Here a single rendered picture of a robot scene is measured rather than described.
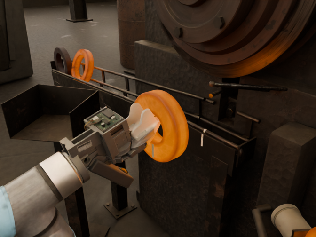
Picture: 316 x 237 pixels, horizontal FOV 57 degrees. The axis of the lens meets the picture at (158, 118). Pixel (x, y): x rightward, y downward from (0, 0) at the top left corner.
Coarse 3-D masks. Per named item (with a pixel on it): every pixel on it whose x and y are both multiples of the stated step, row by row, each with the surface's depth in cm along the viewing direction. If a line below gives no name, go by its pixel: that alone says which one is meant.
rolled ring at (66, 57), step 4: (56, 48) 160; (60, 48) 157; (64, 48) 158; (56, 52) 162; (60, 52) 157; (64, 52) 156; (56, 56) 165; (60, 56) 167; (64, 56) 155; (68, 56) 156; (56, 60) 167; (60, 60) 168; (64, 60) 156; (68, 60) 156; (56, 64) 168; (60, 64) 168; (64, 64) 157; (68, 64) 156; (56, 68) 170; (60, 68) 168; (68, 68) 157; (64, 72) 167; (68, 72) 158
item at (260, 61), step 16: (304, 0) 53; (304, 16) 54; (288, 32) 57; (304, 32) 60; (176, 48) 83; (272, 48) 61; (288, 48) 59; (192, 64) 80; (208, 64) 76; (240, 64) 68; (256, 64) 65
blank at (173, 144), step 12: (144, 96) 62; (156, 96) 58; (168, 96) 59; (144, 108) 63; (156, 108) 59; (168, 108) 57; (180, 108) 58; (168, 120) 57; (180, 120) 57; (156, 132) 66; (168, 132) 58; (180, 132) 57; (156, 144) 63; (168, 144) 59; (180, 144) 58; (156, 156) 64; (168, 156) 60
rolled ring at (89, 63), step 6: (78, 54) 152; (84, 54) 147; (90, 54) 146; (78, 60) 154; (90, 60) 144; (72, 66) 156; (78, 66) 156; (90, 66) 144; (72, 72) 156; (78, 72) 156; (84, 72) 146; (90, 72) 145; (78, 78) 152; (84, 78) 145; (90, 78) 147
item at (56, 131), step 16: (16, 96) 105; (32, 96) 114; (48, 96) 117; (64, 96) 115; (80, 96) 113; (96, 96) 109; (16, 112) 106; (32, 112) 115; (48, 112) 121; (64, 112) 119; (80, 112) 99; (16, 128) 107; (32, 128) 110; (48, 128) 109; (64, 128) 108; (80, 128) 101; (80, 192) 124; (80, 208) 125; (80, 224) 127; (96, 224) 144
